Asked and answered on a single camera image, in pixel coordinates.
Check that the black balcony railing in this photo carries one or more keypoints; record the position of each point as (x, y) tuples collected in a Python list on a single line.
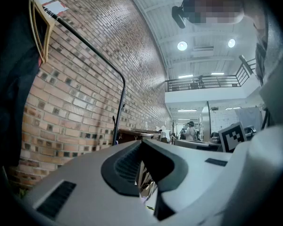
[(202, 82)]

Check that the person's shirt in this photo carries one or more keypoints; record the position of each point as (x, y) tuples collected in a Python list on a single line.
[(273, 83)]

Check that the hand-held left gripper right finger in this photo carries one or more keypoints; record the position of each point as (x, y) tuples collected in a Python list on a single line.
[(191, 173)]

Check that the beige wooden hanger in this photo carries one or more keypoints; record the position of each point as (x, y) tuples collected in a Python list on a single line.
[(49, 29), (31, 20)]

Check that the person's head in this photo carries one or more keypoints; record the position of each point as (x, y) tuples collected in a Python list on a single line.
[(214, 3)]

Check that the round ceiling lamp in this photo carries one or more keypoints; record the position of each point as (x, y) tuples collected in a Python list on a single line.
[(182, 45), (231, 42)]

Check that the grey hanging cloth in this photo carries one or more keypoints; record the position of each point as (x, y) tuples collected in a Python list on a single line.
[(250, 117)]

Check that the black head camera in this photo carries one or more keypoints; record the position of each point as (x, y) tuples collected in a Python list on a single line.
[(179, 15)]

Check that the white cloth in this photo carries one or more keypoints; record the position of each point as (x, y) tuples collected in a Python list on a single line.
[(163, 130)]

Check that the dark wooden cabinet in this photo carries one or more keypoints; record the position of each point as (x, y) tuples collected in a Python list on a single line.
[(134, 135)]

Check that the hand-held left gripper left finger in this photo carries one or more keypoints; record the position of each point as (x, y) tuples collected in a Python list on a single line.
[(89, 192)]

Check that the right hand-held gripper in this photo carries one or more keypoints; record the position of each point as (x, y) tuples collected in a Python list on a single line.
[(233, 137)]

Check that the black hanging garment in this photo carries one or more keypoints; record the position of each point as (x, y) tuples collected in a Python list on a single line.
[(11, 79)]

